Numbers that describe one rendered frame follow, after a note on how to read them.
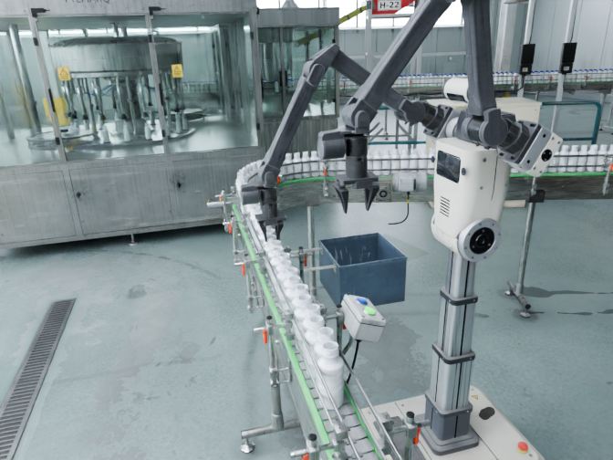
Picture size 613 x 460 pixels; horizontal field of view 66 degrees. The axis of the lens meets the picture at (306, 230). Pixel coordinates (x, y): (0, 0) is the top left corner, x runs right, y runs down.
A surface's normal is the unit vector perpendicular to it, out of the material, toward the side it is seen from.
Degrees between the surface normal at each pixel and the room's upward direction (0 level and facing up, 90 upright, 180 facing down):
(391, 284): 90
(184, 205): 90
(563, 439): 0
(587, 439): 0
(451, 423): 90
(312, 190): 90
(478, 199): 101
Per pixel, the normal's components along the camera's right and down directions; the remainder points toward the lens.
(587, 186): -0.06, 0.36
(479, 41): 0.22, 0.34
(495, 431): -0.04, -0.93
